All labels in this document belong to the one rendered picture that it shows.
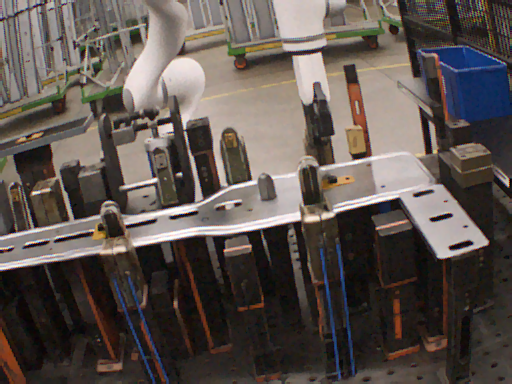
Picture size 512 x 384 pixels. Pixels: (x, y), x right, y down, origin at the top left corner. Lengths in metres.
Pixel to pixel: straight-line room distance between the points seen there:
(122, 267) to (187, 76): 0.78
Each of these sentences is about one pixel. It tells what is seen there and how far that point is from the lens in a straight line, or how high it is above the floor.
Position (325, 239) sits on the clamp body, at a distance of 1.16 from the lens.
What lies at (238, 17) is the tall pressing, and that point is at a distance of 8.26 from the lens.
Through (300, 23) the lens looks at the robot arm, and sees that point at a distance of 1.27.
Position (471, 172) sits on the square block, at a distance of 1.29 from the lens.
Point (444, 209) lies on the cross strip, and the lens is 1.21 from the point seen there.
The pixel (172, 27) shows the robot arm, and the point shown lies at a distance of 1.70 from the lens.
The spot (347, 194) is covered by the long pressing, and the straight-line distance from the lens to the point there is 1.33.
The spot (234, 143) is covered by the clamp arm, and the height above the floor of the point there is 1.07.
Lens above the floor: 1.50
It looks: 20 degrees down
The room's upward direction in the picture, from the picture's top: 12 degrees counter-clockwise
